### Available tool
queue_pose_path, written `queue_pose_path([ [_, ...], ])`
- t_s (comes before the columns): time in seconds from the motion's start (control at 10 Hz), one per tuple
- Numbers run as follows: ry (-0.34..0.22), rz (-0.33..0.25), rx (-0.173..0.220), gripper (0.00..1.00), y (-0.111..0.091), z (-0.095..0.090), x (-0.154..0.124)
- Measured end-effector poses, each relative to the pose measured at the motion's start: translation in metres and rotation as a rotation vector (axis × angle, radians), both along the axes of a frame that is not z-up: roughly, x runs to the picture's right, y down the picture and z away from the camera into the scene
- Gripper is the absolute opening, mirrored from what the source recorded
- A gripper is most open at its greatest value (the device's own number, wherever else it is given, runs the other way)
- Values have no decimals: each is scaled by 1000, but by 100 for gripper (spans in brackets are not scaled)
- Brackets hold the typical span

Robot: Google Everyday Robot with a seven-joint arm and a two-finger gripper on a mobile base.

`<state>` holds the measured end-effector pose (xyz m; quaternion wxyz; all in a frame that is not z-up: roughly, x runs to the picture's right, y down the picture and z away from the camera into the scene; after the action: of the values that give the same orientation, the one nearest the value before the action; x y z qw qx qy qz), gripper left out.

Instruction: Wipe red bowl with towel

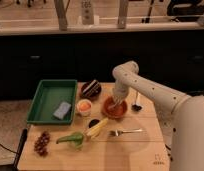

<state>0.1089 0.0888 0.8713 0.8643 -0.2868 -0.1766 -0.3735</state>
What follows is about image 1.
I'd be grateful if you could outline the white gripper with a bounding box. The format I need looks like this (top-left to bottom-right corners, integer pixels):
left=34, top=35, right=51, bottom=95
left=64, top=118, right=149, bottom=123
left=108, top=81, right=129, bottom=110

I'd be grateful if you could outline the red bowl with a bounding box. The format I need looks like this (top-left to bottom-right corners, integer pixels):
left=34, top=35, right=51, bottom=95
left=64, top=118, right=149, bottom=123
left=101, top=97, right=127, bottom=119

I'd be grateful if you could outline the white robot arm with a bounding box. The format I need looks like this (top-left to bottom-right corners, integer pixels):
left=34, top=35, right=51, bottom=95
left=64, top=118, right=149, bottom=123
left=112, top=61, right=204, bottom=171

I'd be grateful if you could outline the brown bowl with chocolate cake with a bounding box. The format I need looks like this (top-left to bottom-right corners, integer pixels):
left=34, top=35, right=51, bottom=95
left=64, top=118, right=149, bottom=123
left=80, top=79, right=102, bottom=100

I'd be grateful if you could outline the silver fork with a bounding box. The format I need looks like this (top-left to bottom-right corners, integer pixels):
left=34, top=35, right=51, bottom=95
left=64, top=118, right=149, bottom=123
left=109, top=129, right=143, bottom=137

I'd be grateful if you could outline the small black disc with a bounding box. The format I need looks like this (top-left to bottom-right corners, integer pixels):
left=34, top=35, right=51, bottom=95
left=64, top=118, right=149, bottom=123
left=88, top=119, right=100, bottom=128

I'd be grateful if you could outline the white cup with orange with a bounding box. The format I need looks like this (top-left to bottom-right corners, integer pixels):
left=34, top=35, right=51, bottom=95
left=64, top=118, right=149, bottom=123
left=76, top=99, right=92, bottom=116

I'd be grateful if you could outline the yellow corn cob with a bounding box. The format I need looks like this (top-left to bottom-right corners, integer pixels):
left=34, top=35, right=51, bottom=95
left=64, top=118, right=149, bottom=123
left=86, top=118, right=108, bottom=137

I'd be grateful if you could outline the blue-grey sponge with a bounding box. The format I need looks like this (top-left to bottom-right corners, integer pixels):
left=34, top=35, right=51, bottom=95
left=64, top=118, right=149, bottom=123
left=53, top=102, right=71, bottom=120

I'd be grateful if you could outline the green pepper toy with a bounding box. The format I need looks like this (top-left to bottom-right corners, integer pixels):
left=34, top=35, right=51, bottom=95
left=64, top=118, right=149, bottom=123
left=56, top=132, right=84, bottom=148

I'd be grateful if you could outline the green plastic tray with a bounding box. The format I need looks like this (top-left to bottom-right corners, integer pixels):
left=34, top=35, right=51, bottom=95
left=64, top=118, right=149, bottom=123
left=27, top=79, right=77, bottom=125

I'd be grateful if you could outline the brown grape cluster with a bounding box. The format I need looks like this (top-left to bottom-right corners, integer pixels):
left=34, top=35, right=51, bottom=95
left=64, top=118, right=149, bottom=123
left=34, top=131, right=50, bottom=157

